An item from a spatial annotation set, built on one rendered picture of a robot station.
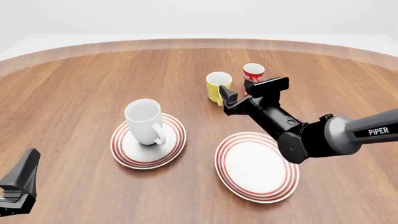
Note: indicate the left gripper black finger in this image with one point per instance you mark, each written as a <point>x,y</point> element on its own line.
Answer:
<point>27,170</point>

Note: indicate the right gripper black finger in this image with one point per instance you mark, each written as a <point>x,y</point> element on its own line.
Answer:
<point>248,86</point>
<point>229,95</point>

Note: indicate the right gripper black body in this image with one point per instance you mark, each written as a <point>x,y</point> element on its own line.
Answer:
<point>237,107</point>

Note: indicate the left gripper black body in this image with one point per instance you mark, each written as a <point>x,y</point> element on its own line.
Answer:
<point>14,200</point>

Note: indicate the grey and black right robot arm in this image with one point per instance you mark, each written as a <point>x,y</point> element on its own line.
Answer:
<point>323,137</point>

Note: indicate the yellow and white mug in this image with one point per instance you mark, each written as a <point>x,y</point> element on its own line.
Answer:
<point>214,89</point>

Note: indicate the red and white mug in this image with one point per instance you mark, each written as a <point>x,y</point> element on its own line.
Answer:
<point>253,71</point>

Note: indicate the white plate with red rings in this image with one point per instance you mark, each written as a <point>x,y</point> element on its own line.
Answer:
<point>252,170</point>
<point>149,154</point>

